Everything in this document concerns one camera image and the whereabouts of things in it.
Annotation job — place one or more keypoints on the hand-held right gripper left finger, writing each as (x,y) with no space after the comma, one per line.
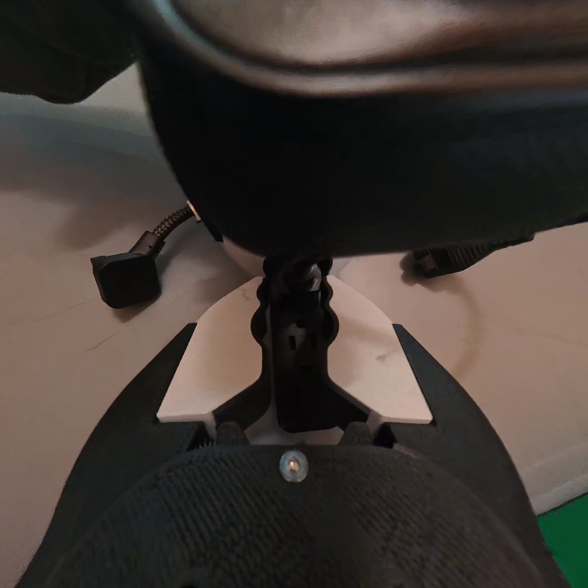
(216,367)

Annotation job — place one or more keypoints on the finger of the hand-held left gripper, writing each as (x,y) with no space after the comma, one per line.
(344,267)
(248,262)

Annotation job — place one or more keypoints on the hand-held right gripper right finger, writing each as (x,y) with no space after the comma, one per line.
(376,367)

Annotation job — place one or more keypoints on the person's left forearm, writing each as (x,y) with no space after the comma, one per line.
(55,46)

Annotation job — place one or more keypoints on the green mat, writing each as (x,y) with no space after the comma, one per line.
(565,551)

